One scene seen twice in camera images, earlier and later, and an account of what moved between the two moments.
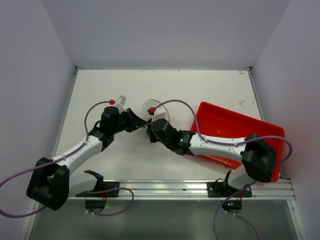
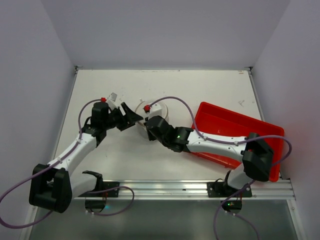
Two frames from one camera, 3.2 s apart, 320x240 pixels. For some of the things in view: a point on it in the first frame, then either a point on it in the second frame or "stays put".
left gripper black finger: [138, 122] to [133, 117]
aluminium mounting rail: [273, 190] stays put
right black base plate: [221, 189] stays put
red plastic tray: [213, 121] stays put
